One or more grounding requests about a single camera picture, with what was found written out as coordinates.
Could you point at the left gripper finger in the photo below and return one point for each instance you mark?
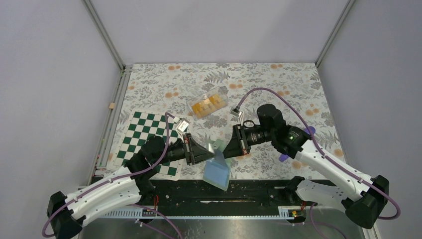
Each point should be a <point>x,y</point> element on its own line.
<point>200,156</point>
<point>199,149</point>

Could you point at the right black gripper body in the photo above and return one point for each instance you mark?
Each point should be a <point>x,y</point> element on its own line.
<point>251,136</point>

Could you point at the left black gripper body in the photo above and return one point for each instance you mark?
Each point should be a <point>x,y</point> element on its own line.
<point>188,150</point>

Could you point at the green card holder wallet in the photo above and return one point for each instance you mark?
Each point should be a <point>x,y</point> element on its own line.
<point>217,171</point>

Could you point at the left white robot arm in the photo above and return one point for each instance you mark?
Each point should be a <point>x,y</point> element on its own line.
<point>129,184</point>

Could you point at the floral table mat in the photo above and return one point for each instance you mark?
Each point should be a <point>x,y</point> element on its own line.
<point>294,88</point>

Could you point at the purple cylinder tube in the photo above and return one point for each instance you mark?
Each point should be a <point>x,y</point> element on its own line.
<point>284,157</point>

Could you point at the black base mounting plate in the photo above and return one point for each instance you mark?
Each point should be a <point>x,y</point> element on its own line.
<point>190,198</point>

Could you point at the clear box with orange blocks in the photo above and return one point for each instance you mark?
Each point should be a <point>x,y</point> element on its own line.
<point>207,103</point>

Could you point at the green white chessboard mat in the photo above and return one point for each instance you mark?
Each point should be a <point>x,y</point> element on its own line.
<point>142,125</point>

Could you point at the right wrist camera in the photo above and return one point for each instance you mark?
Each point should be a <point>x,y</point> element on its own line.
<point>236,112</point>

